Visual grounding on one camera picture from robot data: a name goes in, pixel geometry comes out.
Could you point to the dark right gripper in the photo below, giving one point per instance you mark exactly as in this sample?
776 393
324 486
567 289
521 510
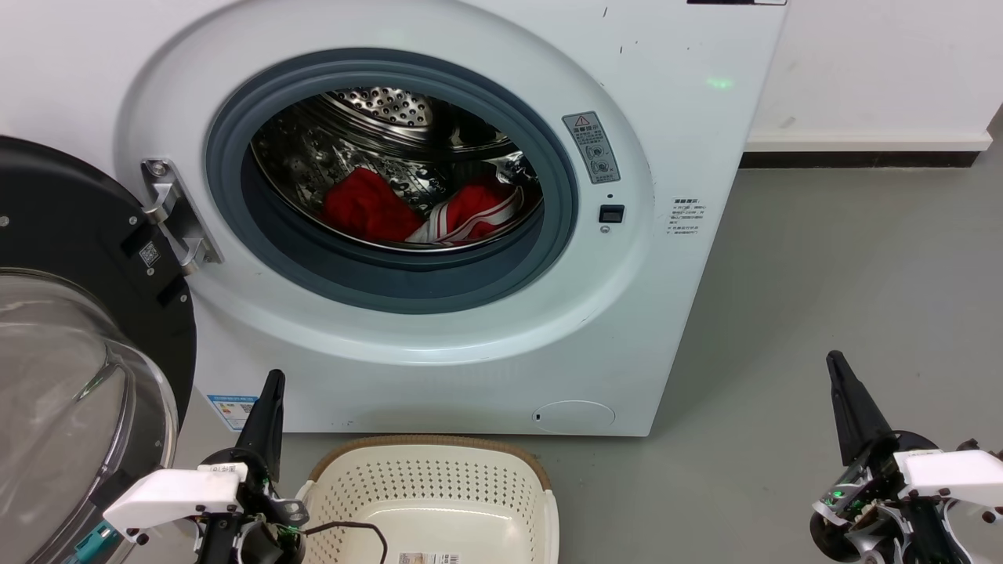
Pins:
870 509

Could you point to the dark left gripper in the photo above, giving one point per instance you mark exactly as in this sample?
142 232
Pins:
258 533

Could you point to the red garment with white stripes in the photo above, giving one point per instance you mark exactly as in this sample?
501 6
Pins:
368 207

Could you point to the cream perforated laundry basket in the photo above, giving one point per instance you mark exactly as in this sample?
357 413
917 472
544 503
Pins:
431 478

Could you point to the stainless steel washing machine drum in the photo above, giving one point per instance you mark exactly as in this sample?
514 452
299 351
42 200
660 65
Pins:
313 157

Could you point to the black washer door with glass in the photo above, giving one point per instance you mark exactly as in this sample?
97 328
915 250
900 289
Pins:
70 211

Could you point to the blue energy label sticker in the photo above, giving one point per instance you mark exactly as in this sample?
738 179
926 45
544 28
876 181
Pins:
231 411

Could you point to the grey rubber door gasket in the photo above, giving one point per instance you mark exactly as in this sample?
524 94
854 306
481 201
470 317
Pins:
392 286

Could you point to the white QR code sticker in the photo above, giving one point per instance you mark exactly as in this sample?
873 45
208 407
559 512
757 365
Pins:
150 254

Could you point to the white barcode label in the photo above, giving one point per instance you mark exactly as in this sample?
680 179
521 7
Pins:
429 558

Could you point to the white front-load washing machine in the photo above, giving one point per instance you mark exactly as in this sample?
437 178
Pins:
666 313

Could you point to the silver metal door hinge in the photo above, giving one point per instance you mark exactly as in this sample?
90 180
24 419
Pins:
176 219

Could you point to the black floor skirting strip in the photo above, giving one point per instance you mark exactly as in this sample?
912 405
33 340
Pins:
862 160

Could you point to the small white text sticker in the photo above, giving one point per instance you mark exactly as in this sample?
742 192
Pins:
687 216

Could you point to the round drain filter cover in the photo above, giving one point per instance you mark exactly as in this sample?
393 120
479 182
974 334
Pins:
573 417

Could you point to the black door latch socket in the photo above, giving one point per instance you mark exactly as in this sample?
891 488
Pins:
612 214

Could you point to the grey warning label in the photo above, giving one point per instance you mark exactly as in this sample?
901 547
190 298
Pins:
592 147

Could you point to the black control panel strip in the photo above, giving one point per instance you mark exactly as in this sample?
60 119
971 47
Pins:
736 2

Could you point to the white right wrist camera cover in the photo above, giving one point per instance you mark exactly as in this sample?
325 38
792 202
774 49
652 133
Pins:
952 474

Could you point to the white wrist camera cover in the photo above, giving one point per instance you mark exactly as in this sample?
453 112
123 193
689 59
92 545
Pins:
172 497
952 474

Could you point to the white left wrist camera cover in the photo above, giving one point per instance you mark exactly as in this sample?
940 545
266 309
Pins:
172 497

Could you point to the white wall baseboard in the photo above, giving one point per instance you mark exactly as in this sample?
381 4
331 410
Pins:
862 142

